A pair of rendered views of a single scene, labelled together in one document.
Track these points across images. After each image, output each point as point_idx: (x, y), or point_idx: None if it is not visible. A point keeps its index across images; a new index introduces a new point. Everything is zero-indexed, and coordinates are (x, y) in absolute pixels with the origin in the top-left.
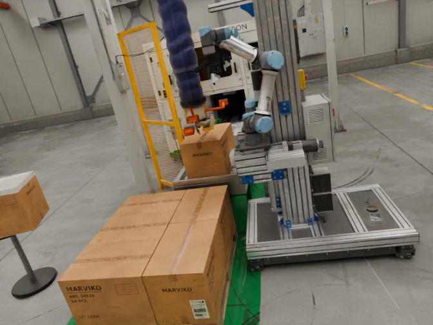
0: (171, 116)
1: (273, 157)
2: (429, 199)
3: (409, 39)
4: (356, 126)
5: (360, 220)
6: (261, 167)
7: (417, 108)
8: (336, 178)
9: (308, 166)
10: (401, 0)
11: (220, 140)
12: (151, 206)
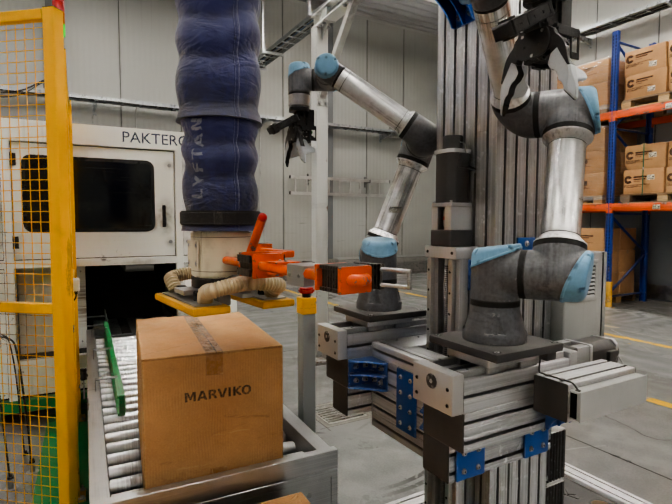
0: (43, 284)
1: (578, 379)
2: (598, 473)
3: (336, 248)
4: None
5: None
6: (522, 416)
7: None
8: (408, 448)
9: (330, 428)
10: (328, 198)
11: (282, 348)
12: None
